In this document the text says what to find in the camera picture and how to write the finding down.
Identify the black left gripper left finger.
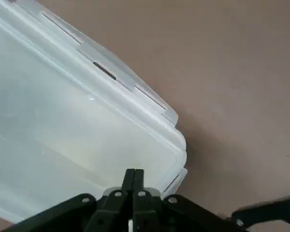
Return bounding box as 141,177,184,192
2,169,136,232

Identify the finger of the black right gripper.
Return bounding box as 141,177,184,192
232,197,290,228

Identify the translucent plastic box lid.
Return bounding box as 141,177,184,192
0,0,188,224

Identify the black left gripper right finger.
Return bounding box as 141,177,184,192
132,169,247,232

